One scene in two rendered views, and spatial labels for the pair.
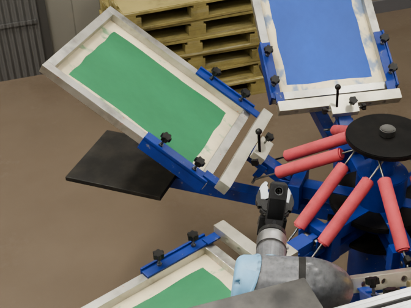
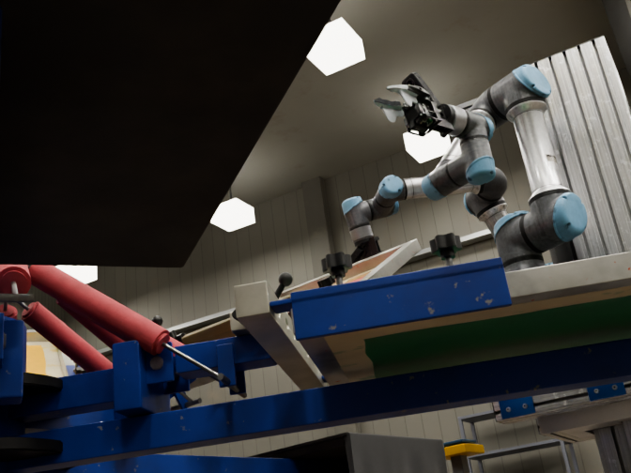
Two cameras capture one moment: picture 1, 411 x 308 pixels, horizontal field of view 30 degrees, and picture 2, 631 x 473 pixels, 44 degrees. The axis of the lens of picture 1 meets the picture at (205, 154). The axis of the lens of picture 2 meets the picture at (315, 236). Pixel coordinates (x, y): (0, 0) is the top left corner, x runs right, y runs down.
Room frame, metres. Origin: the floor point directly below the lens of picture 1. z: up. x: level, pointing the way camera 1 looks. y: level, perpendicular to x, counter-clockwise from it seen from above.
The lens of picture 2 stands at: (3.00, 0.79, 0.64)
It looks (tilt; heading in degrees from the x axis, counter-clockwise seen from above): 23 degrees up; 223
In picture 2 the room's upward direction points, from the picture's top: 8 degrees counter-clockwise
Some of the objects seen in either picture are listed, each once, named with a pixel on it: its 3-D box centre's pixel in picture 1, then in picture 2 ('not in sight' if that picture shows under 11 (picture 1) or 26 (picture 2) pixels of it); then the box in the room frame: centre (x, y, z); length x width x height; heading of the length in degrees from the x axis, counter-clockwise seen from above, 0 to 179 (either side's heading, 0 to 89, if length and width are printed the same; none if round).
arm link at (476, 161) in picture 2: not in sight; (473, 163); (1.37, -0.16, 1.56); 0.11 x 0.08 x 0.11; 83
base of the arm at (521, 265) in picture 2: not in sight; (526, 279); (1.10, -0.25, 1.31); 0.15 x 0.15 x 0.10
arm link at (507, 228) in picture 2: not in sight; (518, 239); (1.10, -0.24, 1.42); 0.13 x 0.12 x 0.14; 83
